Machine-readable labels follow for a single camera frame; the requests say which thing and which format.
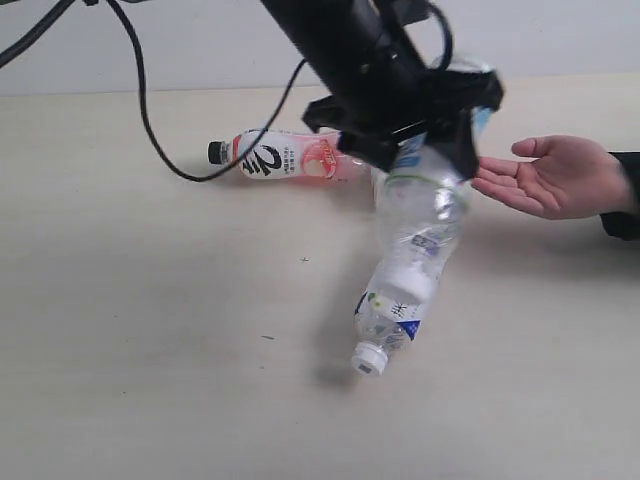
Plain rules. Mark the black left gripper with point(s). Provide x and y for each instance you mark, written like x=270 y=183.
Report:
x=385 y=96

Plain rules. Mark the Suntory white label bottle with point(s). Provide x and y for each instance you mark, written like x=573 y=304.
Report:
x=420 y=208

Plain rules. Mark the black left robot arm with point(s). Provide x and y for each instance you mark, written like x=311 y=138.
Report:
x=418 y=28

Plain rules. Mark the pink peach drink bottle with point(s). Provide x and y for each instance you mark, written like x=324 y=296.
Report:
x=279 y=155

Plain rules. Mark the open person's hand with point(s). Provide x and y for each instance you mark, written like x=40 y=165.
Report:
x=556 y=177

